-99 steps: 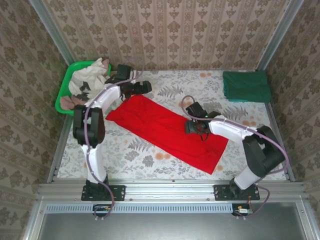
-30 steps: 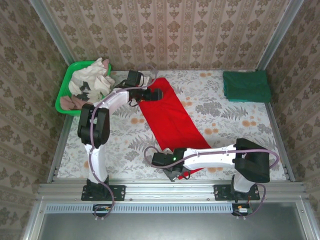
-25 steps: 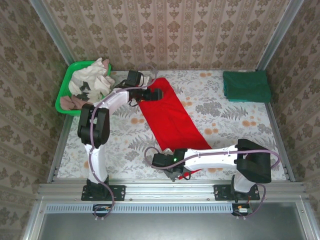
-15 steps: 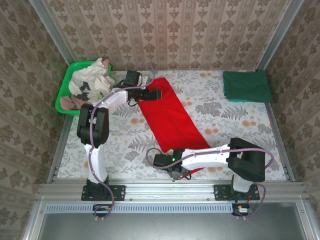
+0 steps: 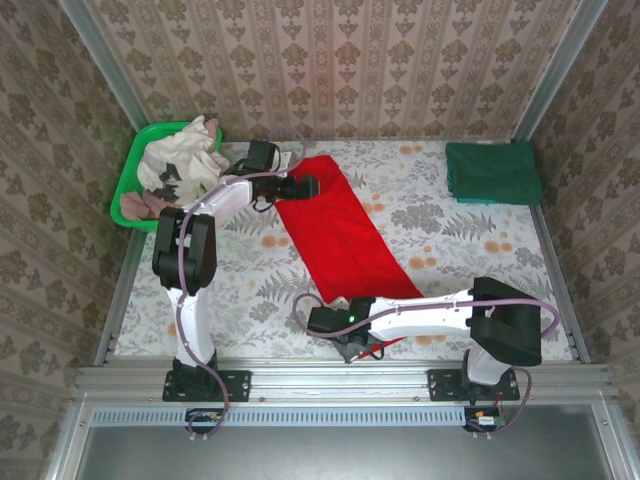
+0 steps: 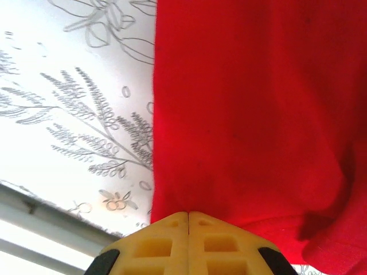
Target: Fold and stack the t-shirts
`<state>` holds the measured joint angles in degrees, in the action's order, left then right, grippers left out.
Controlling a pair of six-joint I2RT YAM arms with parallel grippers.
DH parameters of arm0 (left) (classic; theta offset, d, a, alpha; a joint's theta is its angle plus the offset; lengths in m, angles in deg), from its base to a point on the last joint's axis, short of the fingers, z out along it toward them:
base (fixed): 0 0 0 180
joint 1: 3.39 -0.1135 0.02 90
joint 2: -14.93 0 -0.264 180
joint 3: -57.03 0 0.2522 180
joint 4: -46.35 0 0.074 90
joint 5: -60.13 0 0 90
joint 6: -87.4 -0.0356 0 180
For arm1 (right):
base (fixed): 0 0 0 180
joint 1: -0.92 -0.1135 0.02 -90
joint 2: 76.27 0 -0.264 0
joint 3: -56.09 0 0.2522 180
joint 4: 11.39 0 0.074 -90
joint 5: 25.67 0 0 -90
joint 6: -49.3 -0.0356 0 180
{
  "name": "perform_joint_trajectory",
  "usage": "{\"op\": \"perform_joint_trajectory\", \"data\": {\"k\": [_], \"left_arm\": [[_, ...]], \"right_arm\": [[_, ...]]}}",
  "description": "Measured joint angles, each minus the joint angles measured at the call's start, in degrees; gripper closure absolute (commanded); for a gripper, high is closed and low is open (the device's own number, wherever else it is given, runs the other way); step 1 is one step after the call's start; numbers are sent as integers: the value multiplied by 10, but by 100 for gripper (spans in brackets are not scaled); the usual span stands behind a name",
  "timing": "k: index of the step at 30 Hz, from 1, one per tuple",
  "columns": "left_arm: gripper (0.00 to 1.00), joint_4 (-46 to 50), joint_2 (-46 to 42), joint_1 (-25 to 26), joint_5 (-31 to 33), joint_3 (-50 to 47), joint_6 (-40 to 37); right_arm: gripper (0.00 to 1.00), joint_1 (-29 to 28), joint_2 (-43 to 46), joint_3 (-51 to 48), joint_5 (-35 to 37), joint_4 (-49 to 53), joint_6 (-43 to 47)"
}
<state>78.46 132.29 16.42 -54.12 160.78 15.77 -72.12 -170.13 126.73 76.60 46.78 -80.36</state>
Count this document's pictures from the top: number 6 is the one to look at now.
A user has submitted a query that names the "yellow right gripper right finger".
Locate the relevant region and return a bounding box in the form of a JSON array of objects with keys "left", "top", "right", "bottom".
[{"left": 188, "top": 211, "right": 294, "bottom": 275}]

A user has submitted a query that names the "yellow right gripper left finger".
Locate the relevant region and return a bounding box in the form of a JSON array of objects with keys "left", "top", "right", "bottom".
[{"left": 87, "top": 211, "right": 189, "bottom": 275}]

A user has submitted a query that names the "red printed t-shirt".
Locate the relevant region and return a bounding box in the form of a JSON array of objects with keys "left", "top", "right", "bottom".
[{"left": 149, "top": 0, "right": 367, "bottom": 275}]

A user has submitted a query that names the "floral tablecloth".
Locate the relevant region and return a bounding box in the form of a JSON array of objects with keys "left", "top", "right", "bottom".
[{"left": 0, "top": 0, "right": 158, "bottom": 239}]

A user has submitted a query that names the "long aluminium frame rail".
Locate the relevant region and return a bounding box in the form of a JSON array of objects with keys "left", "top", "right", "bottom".
[{"left": 0, "top": 182, "right": 124, "bottom": 275}]

